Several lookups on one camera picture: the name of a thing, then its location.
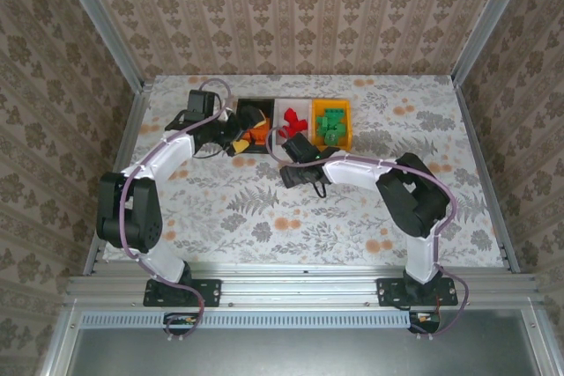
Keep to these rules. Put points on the aluminium frame post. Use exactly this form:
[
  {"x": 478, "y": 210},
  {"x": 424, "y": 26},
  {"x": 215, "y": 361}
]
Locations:
[
  {"x": 105, "y": 28},
  {"x": 488, "y": 19}
]

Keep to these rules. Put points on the aluminium lower frame rail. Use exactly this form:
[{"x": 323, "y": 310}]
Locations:
[
  {"x": 548, "y": 349},
  {"x": 59, "y": 349}
]

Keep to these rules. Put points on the grey metal panel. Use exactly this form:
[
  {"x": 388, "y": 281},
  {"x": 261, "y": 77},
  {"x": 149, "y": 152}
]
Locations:
[{"x": 299, "y": 354}]

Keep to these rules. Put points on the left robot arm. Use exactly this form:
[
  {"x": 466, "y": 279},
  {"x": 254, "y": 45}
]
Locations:
[{"x": 167, "y": 156}]

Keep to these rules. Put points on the floral patterned table cover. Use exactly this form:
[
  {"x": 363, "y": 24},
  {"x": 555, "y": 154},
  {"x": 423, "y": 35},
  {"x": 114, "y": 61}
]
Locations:
[{"x": 308, "y": 244}]

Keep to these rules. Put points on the white translucent plastic bin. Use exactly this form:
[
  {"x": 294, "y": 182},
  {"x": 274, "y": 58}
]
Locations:
[{"x": 305, "y": 107}]

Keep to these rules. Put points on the orange plastic bin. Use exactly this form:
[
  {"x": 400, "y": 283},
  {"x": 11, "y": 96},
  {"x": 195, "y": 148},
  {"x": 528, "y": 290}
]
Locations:
[{"x": 346, "y": 125}]

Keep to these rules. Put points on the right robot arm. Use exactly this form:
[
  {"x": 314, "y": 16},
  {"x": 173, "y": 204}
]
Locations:
[{"x": 361, "y": 171}]

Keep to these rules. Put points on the green lego piece with eyes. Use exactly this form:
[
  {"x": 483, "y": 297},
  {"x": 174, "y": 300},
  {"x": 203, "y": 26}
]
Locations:
[{"x": 335, "y": 139}]

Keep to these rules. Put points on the orange lego brick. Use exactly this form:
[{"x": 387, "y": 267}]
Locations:
[
  {"x": 260, "y": 141},
  {"x": 261, "y": 132},
  {"x": 249, "y": 136}
]

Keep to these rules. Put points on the black plastic bin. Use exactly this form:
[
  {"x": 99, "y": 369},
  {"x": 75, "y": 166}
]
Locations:
[{"x": 266, "y": 107}]

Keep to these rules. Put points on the dark green lego brick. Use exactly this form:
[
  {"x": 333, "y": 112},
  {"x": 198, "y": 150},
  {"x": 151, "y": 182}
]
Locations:
[{"x": 336, "y": 114}]

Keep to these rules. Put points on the aluminium frame cross rail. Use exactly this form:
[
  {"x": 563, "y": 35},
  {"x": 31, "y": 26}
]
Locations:
[{"x": 299, "y": 288}]

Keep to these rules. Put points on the aluminium table side rail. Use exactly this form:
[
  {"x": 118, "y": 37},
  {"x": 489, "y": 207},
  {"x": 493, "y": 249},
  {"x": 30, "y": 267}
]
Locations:
[
  {"x": 131, "y": 138},
  {"x": 474, "y": 138}
]

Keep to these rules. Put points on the red lego brick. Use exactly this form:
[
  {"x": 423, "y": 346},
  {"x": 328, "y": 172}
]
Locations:
[
  {"x": 288, "y": 130},
  {"x": 302, "y": 123},
  {"x": 290, "y": 114}
]

